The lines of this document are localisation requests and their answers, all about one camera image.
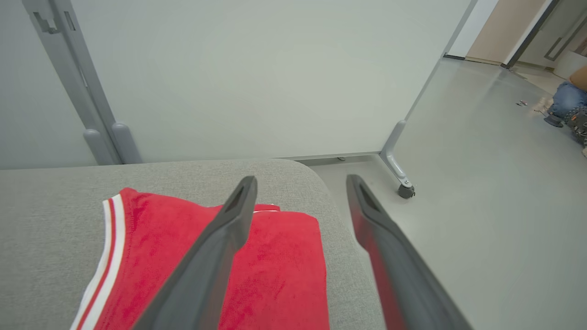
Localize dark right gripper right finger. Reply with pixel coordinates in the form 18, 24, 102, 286
346, 174, 473, 330

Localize grey door with handle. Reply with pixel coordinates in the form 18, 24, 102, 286
504, 0, 587, 70

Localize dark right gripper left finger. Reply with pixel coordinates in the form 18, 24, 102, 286
133, 176, 259, 330

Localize grey partition post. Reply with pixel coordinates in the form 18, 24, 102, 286
21, 0, 121, 166
48, 0, 144, 165

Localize red Bulls jersey white sleeves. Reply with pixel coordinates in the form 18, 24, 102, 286
70, 187, 331, 330

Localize grey partition foot with caster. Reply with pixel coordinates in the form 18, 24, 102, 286
378, 120, 417, 199

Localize white partition panel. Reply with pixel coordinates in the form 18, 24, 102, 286
0, 0, 100, 171
69, 0, 474, 162

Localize person in blue jeans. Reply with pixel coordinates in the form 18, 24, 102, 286
543, 66, 587, 159

